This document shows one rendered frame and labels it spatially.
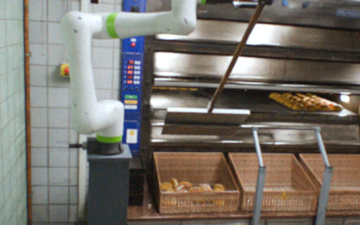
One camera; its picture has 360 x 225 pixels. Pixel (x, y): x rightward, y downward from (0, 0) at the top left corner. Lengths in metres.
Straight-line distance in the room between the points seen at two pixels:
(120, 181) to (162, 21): 0.78
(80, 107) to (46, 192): 1.57
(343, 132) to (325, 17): 0.97
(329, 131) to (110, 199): 2.12
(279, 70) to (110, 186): 1.76
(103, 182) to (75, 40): 0.67
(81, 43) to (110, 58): 1.19
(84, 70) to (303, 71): 1.99
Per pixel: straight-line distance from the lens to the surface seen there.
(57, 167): 3.08
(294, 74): 3.18
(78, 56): 1.68
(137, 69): 2.84
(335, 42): 3.32
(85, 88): 1.68
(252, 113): 3.12
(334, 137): 3.48
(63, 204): 3.20
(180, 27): 1.57
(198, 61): 2.94
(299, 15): 3.19
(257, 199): 2.68
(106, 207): 1.94
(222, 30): 2.96
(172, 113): 2.49
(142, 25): 1.67
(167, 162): 3.01
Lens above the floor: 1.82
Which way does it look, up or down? 12 degrees down
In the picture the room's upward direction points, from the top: 4 degrees clockwise
